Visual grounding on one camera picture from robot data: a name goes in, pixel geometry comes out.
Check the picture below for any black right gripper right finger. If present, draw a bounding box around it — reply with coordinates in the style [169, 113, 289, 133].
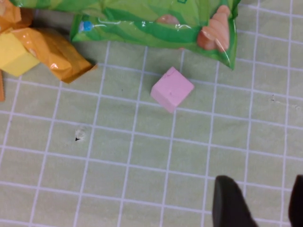
[289, 175, 303, 227]

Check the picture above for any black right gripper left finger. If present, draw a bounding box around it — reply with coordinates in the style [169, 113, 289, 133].
[212, 175, 259, 227]

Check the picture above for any yellow snack packet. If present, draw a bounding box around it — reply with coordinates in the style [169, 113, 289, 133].
[0, 0, 33, 32]
[11, 27, 98, 84]

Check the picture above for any green checked tablecloth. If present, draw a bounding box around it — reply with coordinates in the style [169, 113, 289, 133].
[0, 0, 303, 227]

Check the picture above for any pink foam cube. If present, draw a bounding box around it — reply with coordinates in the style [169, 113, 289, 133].
[150, 66, 195, 114]

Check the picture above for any yellow foam cube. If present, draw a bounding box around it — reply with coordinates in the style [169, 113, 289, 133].
[0, 32, 40, 78]

